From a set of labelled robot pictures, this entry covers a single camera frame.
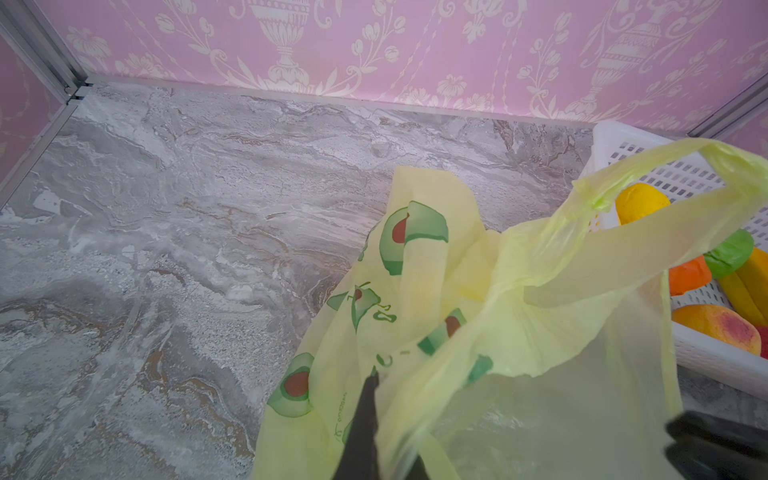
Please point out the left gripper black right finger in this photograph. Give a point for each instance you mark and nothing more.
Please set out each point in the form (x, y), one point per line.
(707, 447)

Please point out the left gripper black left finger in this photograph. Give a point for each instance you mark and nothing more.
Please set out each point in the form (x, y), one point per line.
(359, 459)

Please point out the peach fruit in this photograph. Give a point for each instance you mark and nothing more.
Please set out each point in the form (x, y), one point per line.
(722, 324)

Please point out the red lychee fruit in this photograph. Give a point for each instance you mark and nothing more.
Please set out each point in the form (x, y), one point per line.
(763, 332)

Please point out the yellow-green plastic bag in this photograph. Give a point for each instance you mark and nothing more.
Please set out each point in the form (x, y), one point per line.
(541, 352)

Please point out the green fruit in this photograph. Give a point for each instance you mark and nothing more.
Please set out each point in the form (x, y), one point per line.
(730, 255)

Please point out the yellow lemon fruit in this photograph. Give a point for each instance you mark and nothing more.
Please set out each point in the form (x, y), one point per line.
(639, 201)

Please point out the white plastic basket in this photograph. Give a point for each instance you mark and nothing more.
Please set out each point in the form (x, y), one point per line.
(679, 180)

